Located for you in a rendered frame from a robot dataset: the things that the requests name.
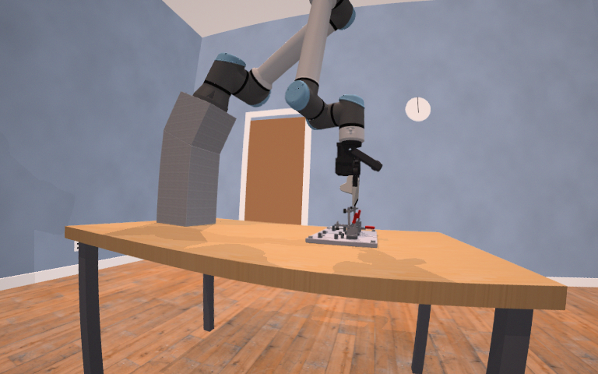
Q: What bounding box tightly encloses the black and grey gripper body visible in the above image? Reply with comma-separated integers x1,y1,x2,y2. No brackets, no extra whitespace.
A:
335,140,362,177

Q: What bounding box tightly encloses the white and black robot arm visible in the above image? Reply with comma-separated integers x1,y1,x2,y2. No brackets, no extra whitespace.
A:
192,0,364,143

